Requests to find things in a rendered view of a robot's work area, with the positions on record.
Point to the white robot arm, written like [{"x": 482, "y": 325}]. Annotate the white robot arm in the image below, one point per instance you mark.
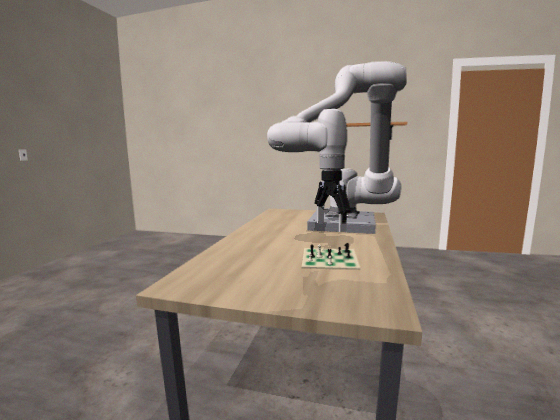
[{"x": 381, "y": 81}]

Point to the green and white chessboard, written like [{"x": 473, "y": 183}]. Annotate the green and white chessboard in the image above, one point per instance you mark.
[{"x": 338, "y": 261}]

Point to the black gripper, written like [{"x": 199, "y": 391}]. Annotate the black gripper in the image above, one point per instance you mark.
[{"x": 332, "y": 179}]

